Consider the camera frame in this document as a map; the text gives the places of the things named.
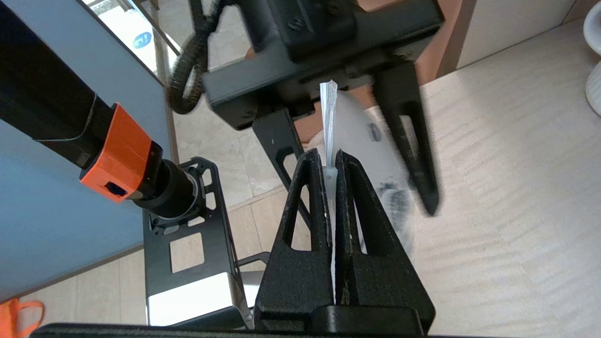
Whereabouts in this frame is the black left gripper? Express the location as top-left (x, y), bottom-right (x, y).
top-left (201, 0), bottom-right (445, 227)

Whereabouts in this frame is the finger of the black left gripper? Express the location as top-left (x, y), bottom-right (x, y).
top-left (372, 60), bottom-right (442, 217)

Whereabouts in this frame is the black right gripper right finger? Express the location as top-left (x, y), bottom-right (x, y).
top-left (323, 149), bottom-right (436, 336)

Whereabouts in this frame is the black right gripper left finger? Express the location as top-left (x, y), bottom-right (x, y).
top-left (253, 148), bottom-right (336, 332)

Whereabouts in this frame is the white floral zipper pouch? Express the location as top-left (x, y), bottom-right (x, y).
top-left (308, 80), bottom-right (417, 263)

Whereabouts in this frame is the orange red robot part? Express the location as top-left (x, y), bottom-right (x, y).
top-left (79, 102), bottom-right (154, 203)

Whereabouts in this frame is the blue white round sticker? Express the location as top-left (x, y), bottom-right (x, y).
top-left (132, 31), bottom-right (154, 50)

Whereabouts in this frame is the beige wooden shelf hutch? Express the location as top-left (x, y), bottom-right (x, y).
top-left (436, 0), bottom-right (580, 79)

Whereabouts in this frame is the white ribbed ceramic mug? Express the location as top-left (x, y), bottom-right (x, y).
top-left (582, 5), bottom-right (601, 118)

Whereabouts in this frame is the black torso column tube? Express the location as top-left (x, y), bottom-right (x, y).
top-left (0, 0), bottom-right (114, 169)

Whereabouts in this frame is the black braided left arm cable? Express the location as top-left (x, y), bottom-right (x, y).
top-left (167, 0), bottom-right (227, 115)

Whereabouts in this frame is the black robot chassis frame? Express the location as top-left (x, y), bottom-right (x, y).
top-left (142, 157), bottom-right (241, 301)

